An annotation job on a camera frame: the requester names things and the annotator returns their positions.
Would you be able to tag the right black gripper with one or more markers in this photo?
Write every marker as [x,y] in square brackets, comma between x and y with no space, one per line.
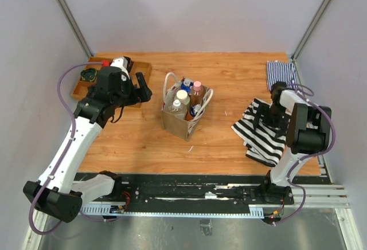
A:
[282,125]

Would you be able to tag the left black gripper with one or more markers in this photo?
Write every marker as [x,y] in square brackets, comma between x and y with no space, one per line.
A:
[142,93]

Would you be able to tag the black white striped cloth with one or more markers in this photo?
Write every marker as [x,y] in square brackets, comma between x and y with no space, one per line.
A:
[264,144]

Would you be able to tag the blue white striped cloth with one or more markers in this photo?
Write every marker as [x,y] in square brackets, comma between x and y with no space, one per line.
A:
[277,71]

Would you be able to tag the clear bottle white cap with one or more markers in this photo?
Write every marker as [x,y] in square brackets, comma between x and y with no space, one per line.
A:
[177,109]

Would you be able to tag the clear bottle pink cap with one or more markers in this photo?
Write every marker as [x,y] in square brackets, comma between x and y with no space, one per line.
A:
[196,93]

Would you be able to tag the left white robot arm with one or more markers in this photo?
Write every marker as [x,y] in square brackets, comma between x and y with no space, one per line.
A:
[54,193]

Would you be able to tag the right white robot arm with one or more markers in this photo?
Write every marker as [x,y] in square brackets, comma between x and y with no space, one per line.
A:
[309,133]

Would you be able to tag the canvas tote bag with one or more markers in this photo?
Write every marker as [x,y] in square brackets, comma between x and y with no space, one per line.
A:
[180,127]

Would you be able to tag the green patterned rolled belt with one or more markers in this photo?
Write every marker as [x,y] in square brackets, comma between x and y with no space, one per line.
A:
[88,75]

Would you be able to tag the wooden compartment tray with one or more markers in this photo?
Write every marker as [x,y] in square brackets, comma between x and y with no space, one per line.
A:
[87,91]

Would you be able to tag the orange spray bottle back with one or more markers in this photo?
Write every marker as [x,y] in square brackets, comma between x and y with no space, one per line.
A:
[186,85]

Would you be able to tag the orange spray bottle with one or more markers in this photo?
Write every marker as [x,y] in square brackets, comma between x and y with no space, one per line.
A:
[186,85]
[192,112]

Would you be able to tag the orange spray bottle front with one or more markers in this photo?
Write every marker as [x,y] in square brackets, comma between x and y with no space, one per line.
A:
[192,112]

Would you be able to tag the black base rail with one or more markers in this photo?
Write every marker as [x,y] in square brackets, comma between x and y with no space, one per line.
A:
[198,193]

